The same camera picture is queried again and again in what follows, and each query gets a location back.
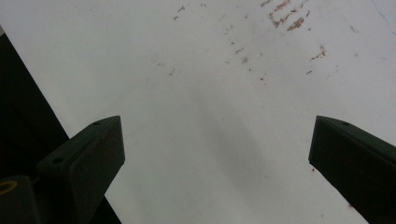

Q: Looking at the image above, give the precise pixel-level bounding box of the white paper sheet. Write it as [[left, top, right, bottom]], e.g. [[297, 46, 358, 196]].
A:
[[0, 0, 396, 224]]

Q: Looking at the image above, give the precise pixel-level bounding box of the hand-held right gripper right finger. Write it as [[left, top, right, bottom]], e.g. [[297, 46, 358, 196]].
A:
[[308, 115, 396, 224]]

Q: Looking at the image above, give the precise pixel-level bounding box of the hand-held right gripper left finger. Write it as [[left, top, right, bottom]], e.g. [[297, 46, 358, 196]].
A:
[[35, 115, 126, 224]]

